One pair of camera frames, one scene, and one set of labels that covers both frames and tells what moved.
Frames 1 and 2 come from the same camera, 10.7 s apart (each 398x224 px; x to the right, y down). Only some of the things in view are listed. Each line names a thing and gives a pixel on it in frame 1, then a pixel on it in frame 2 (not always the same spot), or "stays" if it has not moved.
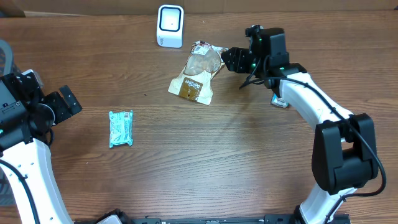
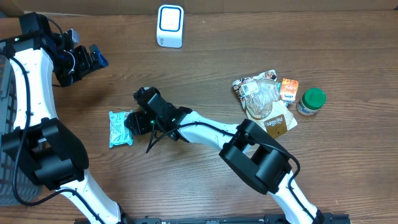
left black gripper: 58,106 to 86,58
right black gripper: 239,57 to 142,125
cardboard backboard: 9,8 stays
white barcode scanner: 170,23 stays
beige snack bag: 194,83 to 260,96
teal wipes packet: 121,127 stays
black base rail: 119,217 stays
